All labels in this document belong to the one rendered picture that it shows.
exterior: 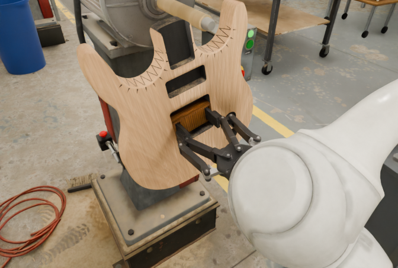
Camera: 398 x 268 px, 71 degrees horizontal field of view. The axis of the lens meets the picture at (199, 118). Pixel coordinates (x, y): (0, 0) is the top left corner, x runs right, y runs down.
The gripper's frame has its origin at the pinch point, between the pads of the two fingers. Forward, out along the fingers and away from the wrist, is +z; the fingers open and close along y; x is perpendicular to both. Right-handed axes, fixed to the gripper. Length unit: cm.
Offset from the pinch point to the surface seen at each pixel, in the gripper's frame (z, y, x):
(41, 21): 362, -8, -72
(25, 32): 286, -28, -56
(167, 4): 16.4, 7.1, 19.9
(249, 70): 23.4, 36.3, -14.3
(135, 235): 30, -25, -73
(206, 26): 1.6, 7.2, 18.8
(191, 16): 6.4, 7.0, 19.8
